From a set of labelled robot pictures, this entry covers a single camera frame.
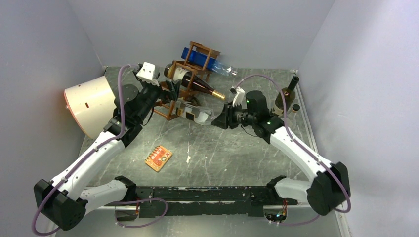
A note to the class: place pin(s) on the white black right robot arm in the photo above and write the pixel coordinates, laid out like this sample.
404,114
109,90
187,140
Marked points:
327,186

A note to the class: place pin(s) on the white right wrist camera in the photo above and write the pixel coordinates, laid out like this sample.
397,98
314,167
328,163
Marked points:
239,95

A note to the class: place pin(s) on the brown wooden wine rack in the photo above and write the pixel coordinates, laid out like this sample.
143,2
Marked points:
193,71

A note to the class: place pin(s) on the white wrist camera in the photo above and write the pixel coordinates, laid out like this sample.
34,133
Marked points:
148,73
239,95

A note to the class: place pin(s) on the brown bottle gold foil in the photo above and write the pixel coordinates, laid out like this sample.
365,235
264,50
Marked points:
178,73

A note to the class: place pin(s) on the dark green wine bottle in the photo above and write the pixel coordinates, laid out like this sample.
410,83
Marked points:
285,99

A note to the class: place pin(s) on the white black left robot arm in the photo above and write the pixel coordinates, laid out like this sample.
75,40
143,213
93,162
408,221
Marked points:
64,199

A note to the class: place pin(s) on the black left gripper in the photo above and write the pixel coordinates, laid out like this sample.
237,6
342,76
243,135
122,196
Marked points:
174,86

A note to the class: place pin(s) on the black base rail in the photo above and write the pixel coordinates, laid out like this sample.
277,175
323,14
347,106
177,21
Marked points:
196,201

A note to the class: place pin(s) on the white cone lamp shade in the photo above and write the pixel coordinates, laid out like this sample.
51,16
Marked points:
91,104

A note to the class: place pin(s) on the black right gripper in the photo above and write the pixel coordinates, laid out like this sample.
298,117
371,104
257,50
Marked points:
222,120

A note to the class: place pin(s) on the clear bottle white label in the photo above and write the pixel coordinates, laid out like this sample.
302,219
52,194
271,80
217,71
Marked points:
290,117

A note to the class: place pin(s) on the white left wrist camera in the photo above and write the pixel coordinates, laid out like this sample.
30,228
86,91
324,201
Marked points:
148,73

